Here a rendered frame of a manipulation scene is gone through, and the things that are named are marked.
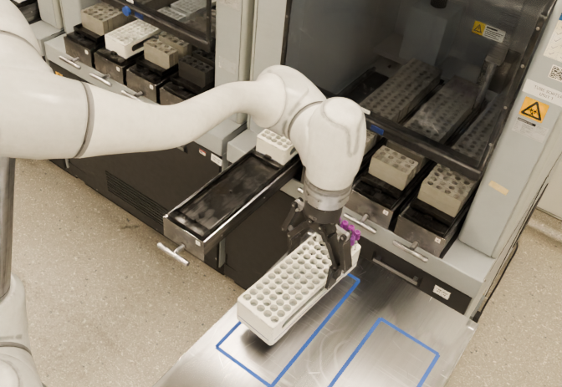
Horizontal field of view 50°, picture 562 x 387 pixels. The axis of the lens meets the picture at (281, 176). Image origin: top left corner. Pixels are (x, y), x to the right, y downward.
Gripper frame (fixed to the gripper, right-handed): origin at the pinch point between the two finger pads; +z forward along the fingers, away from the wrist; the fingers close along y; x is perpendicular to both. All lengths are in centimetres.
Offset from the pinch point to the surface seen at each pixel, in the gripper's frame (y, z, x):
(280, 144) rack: -35.9, 5.7, 31.3
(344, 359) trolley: 16.6, 9.1, -8.0
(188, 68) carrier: -80, 5, 37
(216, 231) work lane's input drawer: -27.9, 10.7, -1.2
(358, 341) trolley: 16.1, 9.1, -2.5
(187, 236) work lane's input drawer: -32.5, 12.2, -6.4
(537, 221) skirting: 19, 89, 158
